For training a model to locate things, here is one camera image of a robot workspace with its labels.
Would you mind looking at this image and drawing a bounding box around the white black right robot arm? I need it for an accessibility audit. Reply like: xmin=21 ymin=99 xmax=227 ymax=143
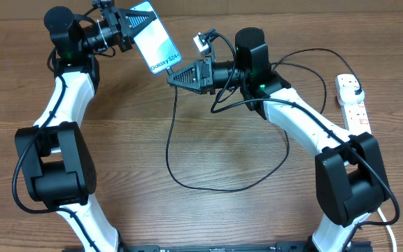
xmin=167 ymin=27 xmax=393 ymax=251

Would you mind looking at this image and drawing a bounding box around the white power strip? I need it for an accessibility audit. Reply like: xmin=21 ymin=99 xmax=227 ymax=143
xmin=335 ymin=73 xmax=372 ymax=135

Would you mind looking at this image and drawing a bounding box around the Samsung Galaxy smartphone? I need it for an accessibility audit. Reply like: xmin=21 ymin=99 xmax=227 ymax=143
xmin=131 ymin=1 xmax=182 ymax=74

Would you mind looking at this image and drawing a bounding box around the white power strip cord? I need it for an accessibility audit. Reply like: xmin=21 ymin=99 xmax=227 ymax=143
xmin=376 ymin=206 xmax=397 ymax=252

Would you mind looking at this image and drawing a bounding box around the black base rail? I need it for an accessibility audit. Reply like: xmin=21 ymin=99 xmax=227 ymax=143
xmin=61 ymin=239 xmax=374 ymax=252

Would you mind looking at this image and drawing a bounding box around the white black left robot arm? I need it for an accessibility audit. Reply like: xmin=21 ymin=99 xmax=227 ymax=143
xmin=14 ymin=1 xmax=157 ymax=251

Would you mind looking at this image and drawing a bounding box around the black charger cable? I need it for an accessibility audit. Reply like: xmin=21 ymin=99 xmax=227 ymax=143
xmin=164 ymin=48 xmax=364 ymax=193

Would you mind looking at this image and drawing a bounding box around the white charger plug adapter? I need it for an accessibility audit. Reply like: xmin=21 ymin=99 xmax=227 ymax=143
xmin=337 ymin=86 xmax=365 ymax=106

